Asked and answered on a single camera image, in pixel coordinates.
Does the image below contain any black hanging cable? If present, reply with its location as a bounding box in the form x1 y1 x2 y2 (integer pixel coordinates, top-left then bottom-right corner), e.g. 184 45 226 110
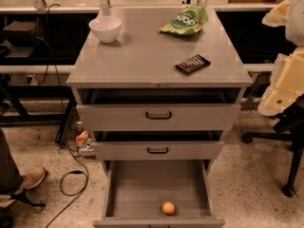
37 3 65 112

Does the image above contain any green chip bag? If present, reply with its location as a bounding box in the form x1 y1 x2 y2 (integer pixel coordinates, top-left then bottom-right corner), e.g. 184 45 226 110
160 6 208 35

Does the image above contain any white bowl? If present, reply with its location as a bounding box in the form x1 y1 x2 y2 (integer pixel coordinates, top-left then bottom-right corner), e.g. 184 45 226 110
89 16 122 43

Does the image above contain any dark box on shelf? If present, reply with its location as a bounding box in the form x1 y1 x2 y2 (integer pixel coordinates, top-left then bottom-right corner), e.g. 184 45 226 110
3 21 40 47

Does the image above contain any tan shoe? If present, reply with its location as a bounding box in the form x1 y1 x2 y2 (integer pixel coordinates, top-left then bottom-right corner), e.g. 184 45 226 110
22 167 47 190

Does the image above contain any grey drawer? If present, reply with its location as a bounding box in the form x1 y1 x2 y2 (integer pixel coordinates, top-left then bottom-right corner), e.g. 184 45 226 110
93 160 224 228
92 141 223 161
77 104 239 131

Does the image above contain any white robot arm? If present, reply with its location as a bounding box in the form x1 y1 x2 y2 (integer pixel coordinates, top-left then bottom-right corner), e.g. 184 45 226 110
257 0 304 116

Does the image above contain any orange bottle on floor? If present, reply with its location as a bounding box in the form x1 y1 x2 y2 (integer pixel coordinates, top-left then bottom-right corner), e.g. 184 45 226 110
76 130 89 145

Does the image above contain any bottom grey drawer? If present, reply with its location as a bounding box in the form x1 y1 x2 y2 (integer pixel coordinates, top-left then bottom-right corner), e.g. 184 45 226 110
93 160 224 228

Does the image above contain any top grey drawer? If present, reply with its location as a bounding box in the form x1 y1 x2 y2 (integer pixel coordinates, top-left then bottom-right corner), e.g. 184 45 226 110
77 104 239 131

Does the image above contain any grey drawer cabinet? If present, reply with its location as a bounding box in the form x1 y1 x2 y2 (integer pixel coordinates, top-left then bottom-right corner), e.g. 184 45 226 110
66 6 254 228

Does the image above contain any brown trouser leg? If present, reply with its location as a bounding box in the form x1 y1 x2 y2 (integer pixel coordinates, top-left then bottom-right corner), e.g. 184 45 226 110
0 129 24 194

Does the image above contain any black snack bar packet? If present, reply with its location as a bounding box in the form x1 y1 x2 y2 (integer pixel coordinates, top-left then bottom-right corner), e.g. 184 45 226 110
175 54 211 75

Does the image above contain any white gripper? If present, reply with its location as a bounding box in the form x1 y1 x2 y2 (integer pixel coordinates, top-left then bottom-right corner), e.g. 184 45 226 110
257 0 304 116

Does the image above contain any orange fruit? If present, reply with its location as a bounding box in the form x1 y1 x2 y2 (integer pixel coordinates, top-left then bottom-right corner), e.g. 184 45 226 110
161 201 175 216

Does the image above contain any middle grey drawer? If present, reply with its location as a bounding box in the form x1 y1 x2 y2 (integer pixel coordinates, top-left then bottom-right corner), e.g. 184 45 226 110
92 141 223 161

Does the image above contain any black floor cable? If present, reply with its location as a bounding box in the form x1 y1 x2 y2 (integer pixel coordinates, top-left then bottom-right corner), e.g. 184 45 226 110
44 142 90 228

